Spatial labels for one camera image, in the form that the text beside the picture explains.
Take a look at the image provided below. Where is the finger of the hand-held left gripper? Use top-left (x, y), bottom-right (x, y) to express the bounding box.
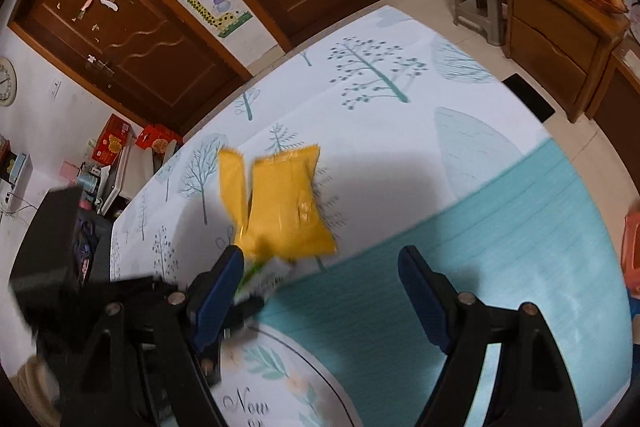
top-left (199, 296), bottom-right (266, 389)

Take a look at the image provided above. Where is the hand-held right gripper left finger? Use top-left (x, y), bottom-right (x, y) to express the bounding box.
top-left (60, 244), bottom-right (246, 427)

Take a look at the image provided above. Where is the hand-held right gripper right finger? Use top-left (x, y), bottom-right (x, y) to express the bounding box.
top-left (397, 245), bottom-right (583, 427)

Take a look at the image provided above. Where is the green white packet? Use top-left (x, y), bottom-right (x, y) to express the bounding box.
top-left (235, 254), bottom-right (296, 305)

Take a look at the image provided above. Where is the yellow snack packet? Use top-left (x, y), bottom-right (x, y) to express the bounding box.
top-left (218, 143), bottom-right (337, 260)

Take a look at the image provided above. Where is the light blue box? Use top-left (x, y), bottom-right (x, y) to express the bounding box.
top-left (7, 154), bottom-right (32, 182)

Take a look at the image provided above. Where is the white low cabinet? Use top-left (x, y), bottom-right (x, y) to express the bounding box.
top-left (95, 142), bottom-right (181, 218)

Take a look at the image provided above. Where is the red gift box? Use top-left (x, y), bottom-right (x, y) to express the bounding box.
top-left (91, 114), bottom-right (137, 165)

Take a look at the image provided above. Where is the tree print tablecloth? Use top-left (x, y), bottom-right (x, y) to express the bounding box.
top-left (107, 5), bottom-right (632, 427)

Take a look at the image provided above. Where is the orange plastic stool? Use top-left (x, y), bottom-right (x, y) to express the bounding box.
top-left (620, 211), bottom-right (640, 295)

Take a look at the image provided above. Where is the black rectangular floor pad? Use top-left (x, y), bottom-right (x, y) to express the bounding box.
top-left (500, 74), bottom-right (556, 124)

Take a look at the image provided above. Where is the brown door with sticker scraps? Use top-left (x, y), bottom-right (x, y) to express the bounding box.
top-left (7, 0), bottom-right (253, 135)

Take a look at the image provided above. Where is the wooden sideboard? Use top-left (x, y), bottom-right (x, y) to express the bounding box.
top-left (585, 42), bottom-right (640, 158)

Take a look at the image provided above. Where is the wooden cabinet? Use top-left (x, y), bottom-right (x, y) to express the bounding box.
top-left (498, 0), bottom-right (631, 122)

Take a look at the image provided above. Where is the round wall clock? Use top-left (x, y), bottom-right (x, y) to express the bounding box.
top-left (0, 57), bottom-right (18, 108)

